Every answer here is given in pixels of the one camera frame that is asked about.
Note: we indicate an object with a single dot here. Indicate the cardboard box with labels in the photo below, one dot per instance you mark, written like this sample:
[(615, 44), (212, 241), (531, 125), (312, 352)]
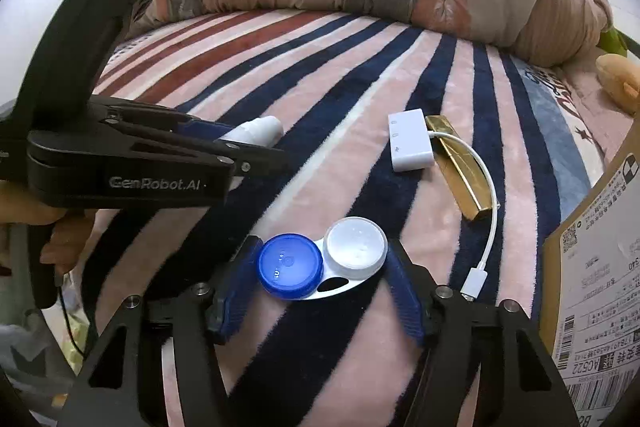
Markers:
[(591, 327)]

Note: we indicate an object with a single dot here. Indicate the yellow plush toy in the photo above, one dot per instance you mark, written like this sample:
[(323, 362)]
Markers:
[(619, 78)]

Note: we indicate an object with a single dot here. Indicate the gold rectangular bar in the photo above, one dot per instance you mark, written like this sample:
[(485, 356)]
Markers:
[(464, 177)]

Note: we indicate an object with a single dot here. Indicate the small white bottle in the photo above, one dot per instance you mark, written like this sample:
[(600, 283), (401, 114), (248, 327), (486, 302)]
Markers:
[(264, 131)]

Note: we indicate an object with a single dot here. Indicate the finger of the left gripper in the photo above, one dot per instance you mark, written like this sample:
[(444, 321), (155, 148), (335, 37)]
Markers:
[(130, 113), (252, 160)]

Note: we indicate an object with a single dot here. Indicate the person's left hand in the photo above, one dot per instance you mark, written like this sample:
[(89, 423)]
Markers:
[(70, 233)]

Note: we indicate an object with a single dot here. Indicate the green plush toy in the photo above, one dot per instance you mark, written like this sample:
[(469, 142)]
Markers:
[(612, 42)]

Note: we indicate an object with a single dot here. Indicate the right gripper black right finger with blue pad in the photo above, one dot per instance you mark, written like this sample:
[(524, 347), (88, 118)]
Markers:
[(494, 350)]

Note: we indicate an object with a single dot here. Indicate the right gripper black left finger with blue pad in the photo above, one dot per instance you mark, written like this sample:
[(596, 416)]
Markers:
[(158, 353)]

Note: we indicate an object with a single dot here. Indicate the blue white contact lens case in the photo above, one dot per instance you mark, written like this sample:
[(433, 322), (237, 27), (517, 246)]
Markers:
[(294, 267)]

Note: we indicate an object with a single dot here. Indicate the striped pink navy blanket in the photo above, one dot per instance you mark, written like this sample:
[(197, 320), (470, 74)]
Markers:
[(332, 79)]

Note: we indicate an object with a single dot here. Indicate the white adapter with cable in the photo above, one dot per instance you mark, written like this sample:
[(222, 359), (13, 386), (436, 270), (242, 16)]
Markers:
[(410, 149)]

